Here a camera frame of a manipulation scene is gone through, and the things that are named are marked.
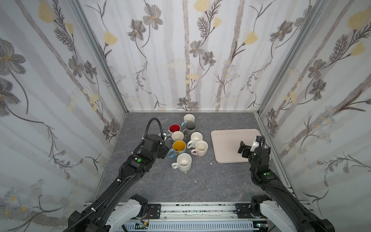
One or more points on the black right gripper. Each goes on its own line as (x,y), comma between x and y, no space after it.
(245,151)

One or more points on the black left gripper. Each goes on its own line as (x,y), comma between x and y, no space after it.
(163,152)

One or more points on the blue glass patterned mug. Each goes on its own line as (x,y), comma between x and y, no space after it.
(178,148)

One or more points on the light grey mug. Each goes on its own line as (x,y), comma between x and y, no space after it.
(177,136)

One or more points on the white mug red inside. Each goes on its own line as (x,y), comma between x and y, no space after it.
(174,128)

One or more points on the cream round mug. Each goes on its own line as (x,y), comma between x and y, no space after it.
(183,162)

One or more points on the beige plastic tray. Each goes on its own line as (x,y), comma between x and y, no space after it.
(227,142)

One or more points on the dark grey mug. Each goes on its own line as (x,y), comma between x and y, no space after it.
(189,128)

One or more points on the light blue mug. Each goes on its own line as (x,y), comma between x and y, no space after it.
(187,118)

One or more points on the pink mug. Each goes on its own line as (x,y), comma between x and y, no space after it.
(201,148)

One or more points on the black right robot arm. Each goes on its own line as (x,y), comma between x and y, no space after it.
(279,205)

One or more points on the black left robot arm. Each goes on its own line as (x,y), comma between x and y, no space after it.
(95,217)

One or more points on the left corner aluminium profile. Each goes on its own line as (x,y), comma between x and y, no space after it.
(89,33)

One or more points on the corner aluminium profile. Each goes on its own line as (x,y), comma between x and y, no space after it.
(89,33)
(309,24)

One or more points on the right corner aluminium profile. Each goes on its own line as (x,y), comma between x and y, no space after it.
(309,24)

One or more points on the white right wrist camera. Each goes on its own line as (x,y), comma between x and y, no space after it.
(258,143)

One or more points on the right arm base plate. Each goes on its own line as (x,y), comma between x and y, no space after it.
(243,211)

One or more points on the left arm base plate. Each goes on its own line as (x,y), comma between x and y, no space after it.
(153,211)

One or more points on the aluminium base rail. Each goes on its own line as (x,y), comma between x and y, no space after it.
(208,211)

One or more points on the white vented cable duct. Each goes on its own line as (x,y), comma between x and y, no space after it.
(190,226)

